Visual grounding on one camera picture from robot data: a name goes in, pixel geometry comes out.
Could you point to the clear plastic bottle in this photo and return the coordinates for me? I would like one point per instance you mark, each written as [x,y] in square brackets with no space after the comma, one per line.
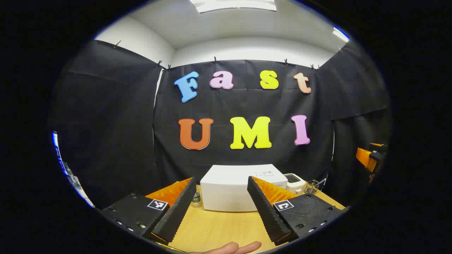
[196,200]

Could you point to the small ceiling light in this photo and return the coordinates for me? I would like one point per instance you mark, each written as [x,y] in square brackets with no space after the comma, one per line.
[340,34]

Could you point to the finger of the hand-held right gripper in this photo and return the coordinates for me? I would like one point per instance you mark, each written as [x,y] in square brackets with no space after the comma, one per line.
[363,158]

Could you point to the white microwave oven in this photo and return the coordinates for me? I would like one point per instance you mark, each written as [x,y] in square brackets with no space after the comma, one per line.
[226,190]

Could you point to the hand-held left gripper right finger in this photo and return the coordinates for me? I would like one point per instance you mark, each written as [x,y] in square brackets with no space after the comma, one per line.
[266,215]

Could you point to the clear glass jar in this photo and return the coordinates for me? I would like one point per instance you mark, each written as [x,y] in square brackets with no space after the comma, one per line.
[311,187]

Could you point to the white toaster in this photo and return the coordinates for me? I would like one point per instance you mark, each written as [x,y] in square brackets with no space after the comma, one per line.
[296,183]

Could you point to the long ceiling light panel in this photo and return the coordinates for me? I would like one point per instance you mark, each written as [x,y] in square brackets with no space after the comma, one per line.
[233,5]

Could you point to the white spoon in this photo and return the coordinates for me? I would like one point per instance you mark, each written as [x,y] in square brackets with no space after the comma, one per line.
[321,182]

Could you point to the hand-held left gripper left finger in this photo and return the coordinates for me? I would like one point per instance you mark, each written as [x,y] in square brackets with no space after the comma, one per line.
[176,215]

